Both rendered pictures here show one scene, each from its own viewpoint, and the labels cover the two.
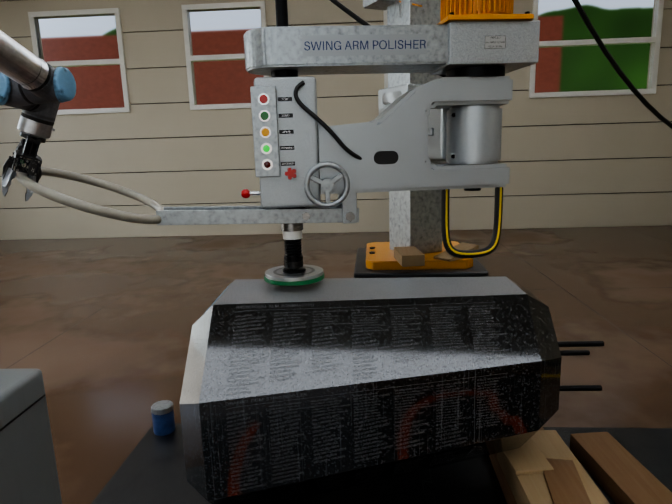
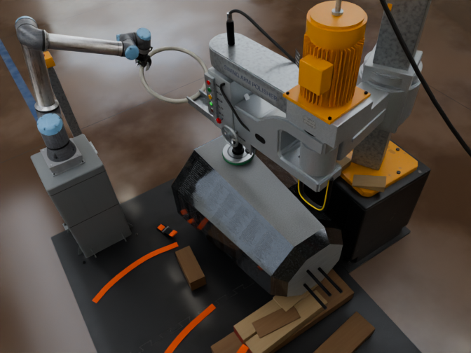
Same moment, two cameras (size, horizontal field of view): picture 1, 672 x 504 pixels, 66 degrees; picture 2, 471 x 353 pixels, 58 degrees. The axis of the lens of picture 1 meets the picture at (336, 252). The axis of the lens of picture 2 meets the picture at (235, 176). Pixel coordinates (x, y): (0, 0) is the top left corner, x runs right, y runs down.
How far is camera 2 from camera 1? 233 cm
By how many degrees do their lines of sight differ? 59
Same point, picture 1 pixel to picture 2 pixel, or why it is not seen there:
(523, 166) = not seen: outside the picture
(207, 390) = (175, 183)
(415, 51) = (271, 99)
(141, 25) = not seen: outside the picture
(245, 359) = (189, 181)
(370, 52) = (251, 87)
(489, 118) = (310, 155)
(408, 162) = (269, 148)
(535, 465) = (283, 303)
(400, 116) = (266, 125)
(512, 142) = not seen: outside the picture
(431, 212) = (373, 146)
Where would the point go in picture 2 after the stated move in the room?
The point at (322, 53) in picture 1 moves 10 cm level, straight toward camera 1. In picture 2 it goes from (231, 74) to (216, 82)
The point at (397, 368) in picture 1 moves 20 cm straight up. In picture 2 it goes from (225, 229) to (223, 210)
